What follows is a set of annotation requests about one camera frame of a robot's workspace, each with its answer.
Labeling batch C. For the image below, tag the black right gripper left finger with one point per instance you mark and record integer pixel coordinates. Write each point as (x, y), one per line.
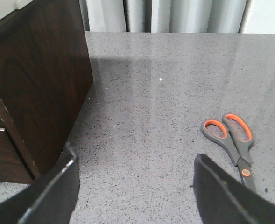
(51, 199)

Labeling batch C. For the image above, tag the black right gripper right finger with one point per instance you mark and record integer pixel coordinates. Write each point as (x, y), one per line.
(221, 199)

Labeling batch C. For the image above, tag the grey orange scissors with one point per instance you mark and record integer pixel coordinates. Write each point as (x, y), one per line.
(237, 149)

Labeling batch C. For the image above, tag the dark wooden drawer cabinet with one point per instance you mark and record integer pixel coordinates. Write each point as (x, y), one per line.
(45, 75)

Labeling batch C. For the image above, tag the grey curtain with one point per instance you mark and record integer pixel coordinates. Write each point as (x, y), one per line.
(164, 16)

